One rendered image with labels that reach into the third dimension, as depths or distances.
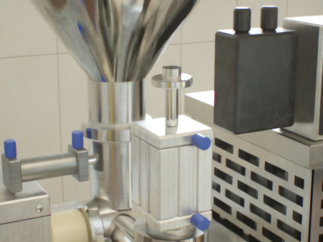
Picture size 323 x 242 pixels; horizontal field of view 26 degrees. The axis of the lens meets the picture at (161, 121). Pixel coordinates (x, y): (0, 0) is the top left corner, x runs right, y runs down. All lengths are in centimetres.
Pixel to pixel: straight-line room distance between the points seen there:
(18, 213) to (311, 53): 30
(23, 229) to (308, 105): 28
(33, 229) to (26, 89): 146
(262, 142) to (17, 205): 27
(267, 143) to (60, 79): 141
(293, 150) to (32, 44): 143
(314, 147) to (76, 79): 149
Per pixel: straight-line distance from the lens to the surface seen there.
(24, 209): 60
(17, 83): 204
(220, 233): 81
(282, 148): 70
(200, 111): 83
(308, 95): 68
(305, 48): 67
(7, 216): 60
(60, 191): 217
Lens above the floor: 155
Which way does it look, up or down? 15 degrees down
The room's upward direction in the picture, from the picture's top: straight up
